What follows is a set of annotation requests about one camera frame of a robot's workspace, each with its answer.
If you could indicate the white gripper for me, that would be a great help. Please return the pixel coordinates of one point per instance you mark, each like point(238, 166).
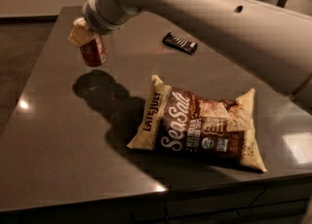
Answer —
point(95, 18)

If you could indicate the red coke can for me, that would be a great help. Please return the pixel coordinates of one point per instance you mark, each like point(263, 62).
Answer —
point(94, 53)

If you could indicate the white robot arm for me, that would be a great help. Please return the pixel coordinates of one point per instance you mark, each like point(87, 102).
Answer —
point(273, 43)

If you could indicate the brown chip bag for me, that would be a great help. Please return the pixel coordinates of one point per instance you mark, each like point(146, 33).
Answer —
point(177, 121)

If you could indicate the black candy bar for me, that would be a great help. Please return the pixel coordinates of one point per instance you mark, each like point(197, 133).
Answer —
point(180, 44)

